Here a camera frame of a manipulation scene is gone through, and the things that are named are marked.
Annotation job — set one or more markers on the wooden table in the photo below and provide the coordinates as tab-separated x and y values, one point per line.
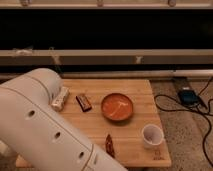
126	135

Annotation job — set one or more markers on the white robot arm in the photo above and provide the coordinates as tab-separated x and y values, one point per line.
30	126

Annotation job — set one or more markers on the orange bowl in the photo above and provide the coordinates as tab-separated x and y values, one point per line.
117	107

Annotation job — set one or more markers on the white plastic bottle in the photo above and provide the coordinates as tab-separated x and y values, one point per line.
60	100

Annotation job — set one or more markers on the black power adapter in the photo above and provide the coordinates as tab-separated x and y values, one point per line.
188	97

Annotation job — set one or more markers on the white cup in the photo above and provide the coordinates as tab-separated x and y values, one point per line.
152	136

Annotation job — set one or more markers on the dark chocolate bar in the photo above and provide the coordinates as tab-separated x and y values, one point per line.
83	102

